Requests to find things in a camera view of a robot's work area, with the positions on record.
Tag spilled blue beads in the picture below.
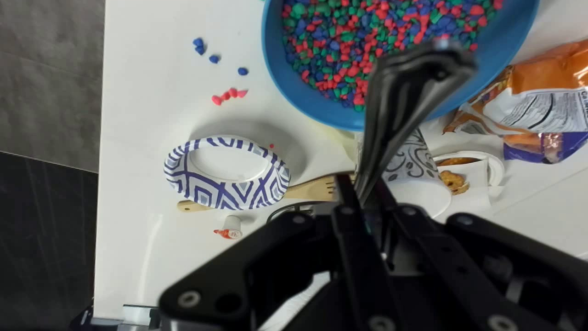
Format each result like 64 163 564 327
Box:
191 37 251 77

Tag black spoon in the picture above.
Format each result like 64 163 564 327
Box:
354 40 481 208

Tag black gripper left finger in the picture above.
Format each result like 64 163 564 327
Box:
158 173 396 331

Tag small red white cap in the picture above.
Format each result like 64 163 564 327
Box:
213 209 244 241

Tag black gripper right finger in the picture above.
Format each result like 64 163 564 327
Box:
365 178 588 331

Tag blue patterned paper bowl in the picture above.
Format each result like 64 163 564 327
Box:
161 134 292 213

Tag coloured beads in bowl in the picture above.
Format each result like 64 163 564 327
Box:
279 0 505 112

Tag wooden spatula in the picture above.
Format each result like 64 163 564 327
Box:
176 173 358 215

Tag orange snack bag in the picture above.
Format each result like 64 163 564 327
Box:
442 38 588 165

